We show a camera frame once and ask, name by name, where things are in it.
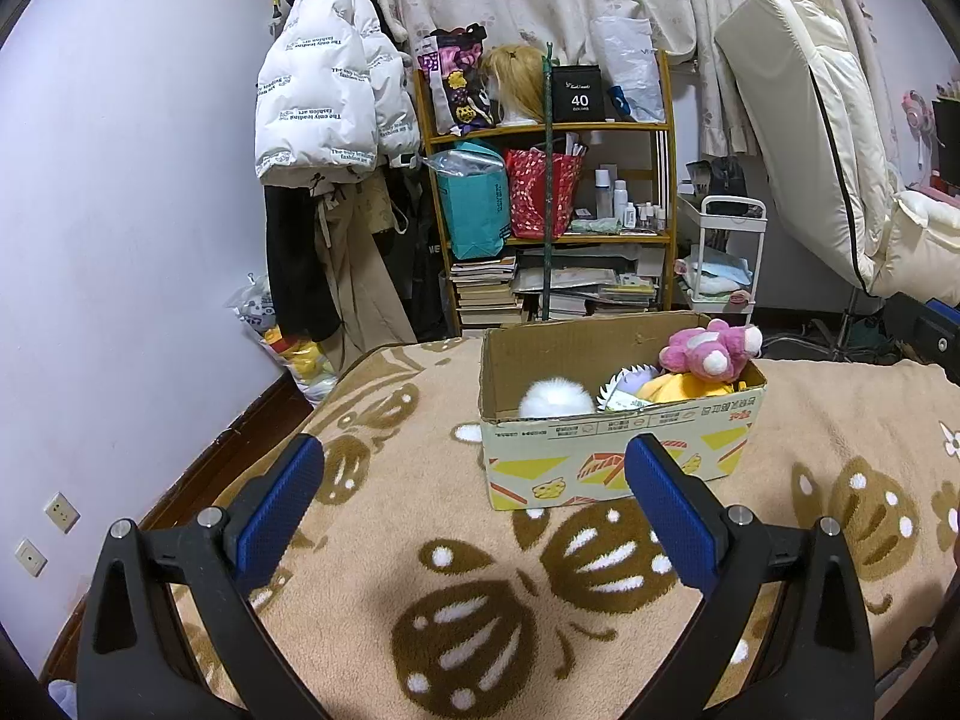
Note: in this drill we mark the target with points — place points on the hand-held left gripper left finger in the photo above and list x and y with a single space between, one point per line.
281 499

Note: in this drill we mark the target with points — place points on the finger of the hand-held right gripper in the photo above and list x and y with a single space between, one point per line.
922 330

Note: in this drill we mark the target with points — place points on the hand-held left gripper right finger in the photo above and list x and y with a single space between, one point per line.
671 510

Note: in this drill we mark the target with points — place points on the printed cardboard box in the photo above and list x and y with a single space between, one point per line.
570 457

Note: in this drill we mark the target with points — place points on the pale yellow plush toy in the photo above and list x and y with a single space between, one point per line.
686 388

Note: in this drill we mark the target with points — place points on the purple white packet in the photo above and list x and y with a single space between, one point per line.
626 386

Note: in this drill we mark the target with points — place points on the white fluffy plush toy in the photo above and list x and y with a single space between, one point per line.
555 399

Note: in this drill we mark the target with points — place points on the pink plush bear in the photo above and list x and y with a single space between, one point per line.
705 352

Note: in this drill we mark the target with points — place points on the plastic bag of toys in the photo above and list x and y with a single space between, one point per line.
289 345

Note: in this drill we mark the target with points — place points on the beige printed blanket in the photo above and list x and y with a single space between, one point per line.
450 540

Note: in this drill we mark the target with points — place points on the folded light blue cloth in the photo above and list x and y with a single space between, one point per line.
712 274

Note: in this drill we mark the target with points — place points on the pink headphones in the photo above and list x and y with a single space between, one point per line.
921 112

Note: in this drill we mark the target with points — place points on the white trolley cart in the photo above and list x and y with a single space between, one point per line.
731 225

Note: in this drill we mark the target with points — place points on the cream recliner chair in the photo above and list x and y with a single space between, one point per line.
817 127

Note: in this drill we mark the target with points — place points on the black coat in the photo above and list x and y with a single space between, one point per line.
296 262

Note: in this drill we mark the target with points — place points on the beige trench coat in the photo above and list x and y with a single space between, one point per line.
360 270

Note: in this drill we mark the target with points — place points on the stack of books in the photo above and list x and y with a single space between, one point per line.
487 292

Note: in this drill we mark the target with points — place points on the row of cosmetic bottles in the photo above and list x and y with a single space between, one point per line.
630 210

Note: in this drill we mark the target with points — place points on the wooden shelf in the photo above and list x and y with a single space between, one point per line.
660 165

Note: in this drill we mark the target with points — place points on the red patterned bag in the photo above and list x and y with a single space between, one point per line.
532 195

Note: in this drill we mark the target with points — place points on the green pole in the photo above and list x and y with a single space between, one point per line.
550 187

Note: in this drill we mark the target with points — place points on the teal shopping bag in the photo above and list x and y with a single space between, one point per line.
472 199

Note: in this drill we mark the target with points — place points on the white plastic bag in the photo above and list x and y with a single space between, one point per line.
630 67

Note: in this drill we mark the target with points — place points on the black box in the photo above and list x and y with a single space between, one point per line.
579 94

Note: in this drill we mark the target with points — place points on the white puffer jacket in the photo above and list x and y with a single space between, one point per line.
322 82

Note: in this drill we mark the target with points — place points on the printed tote bag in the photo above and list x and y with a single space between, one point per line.
454 86

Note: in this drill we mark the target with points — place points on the blonde wig mannequin head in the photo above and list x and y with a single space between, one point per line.
517 82

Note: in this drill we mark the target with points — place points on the white wall socket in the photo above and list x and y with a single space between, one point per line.
31 557
62 512

